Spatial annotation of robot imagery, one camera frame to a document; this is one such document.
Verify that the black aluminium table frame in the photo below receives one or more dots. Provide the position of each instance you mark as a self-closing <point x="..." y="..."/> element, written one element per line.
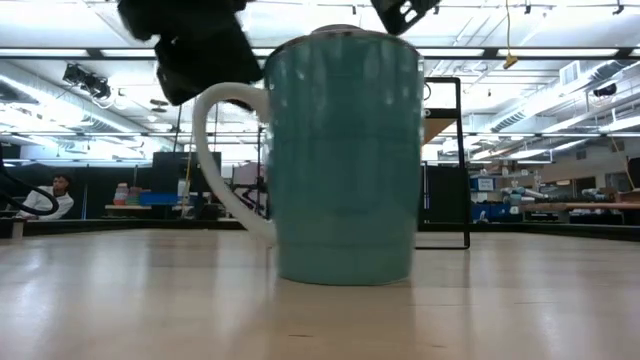
<point x="100" y="226"/>

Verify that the person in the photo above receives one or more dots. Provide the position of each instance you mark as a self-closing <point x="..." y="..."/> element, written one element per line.
<point x="47" y="200"/>

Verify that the wooden shelf black frame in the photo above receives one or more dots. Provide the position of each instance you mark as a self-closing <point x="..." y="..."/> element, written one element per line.
<point x="457" y="150"/>

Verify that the wooden background table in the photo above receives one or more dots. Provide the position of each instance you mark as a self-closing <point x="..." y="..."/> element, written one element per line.
<point x="580" y="205"/>

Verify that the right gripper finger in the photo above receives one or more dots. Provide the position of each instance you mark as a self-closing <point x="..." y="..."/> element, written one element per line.
<point x="400" y="15"/>

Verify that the blue storage bin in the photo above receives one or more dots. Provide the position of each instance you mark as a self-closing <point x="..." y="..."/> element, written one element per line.
<point x="159" y="199"/>

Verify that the black ceiling-mounted device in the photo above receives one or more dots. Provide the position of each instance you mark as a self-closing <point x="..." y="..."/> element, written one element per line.
<point x="87" y="82"/>

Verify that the black monitor panel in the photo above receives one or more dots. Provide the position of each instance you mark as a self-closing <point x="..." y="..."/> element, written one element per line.
<point x="170" y="170"/>

